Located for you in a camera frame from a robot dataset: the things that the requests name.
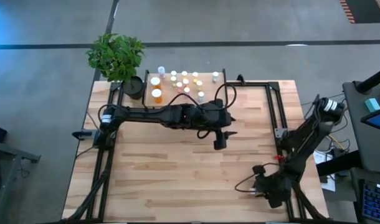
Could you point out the clear pill bottle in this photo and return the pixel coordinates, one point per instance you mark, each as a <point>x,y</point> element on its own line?
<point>184,73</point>

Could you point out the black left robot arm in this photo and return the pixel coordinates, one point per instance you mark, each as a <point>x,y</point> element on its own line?
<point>152,115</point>

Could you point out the orange pill bottle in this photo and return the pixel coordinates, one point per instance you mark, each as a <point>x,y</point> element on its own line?
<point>185,81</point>
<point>186,90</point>
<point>179,84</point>

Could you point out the black plant pot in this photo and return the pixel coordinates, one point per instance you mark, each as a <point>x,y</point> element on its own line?
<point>133,88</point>

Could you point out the yellow pill bottle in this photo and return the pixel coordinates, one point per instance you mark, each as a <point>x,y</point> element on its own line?
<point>195,74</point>

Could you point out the black clamp bracket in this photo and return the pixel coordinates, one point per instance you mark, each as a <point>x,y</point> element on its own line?
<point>82,134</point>

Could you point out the pink pill bottle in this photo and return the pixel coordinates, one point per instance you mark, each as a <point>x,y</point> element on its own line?
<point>161,70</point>

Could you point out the black keyboard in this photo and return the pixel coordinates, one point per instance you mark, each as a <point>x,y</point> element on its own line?
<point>377,202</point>

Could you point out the black mat orange stripes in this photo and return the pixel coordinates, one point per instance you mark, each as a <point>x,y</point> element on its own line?
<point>364,11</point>

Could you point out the grey desk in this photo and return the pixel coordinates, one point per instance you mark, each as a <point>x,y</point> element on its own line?
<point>9,152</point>

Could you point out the red clip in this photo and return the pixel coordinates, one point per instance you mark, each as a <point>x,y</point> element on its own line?
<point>280,158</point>

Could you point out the wooden shelf black metal frame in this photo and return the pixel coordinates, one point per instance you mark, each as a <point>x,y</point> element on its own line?
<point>208,90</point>

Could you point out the green leafy plant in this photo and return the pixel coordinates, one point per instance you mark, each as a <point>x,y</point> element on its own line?
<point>115,56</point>

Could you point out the silver mounting bracket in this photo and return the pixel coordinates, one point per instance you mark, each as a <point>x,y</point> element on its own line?
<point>280,133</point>

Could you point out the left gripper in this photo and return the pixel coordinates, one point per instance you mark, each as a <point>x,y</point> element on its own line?
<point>216,116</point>

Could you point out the black aluminium table frame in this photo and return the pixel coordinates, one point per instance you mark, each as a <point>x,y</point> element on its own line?
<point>255,84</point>

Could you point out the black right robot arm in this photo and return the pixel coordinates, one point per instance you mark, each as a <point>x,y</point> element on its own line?
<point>305,137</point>

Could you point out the white paper sheet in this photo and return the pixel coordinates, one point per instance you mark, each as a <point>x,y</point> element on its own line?
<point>319,157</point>
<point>328,185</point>

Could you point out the black post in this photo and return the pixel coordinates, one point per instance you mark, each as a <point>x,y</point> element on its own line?
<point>373,79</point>

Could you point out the large amber pill bottle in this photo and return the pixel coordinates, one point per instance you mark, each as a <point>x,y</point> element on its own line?
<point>156,93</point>
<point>155,81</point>

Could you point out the teal box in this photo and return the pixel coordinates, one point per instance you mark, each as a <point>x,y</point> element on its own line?
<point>372,105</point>

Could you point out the dark desk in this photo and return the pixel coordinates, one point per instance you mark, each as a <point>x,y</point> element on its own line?
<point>358,133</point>

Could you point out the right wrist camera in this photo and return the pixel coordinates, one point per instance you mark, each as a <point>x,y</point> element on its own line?
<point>258,170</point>

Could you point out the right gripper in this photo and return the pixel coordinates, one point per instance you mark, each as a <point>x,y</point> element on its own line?
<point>274,188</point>

